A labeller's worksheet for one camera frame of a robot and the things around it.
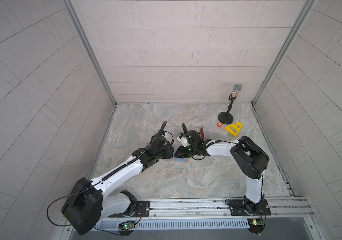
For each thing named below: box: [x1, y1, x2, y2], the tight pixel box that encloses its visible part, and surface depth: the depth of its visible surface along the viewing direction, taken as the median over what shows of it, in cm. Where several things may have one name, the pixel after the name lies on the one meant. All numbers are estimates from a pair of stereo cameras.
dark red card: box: [200, 127, 205, 139], surface depth 95 cm
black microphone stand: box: [218, 94, 238, 125], surface depth 108 cm
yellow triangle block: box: [224, 122, 243, 137], surface depth 103 cm
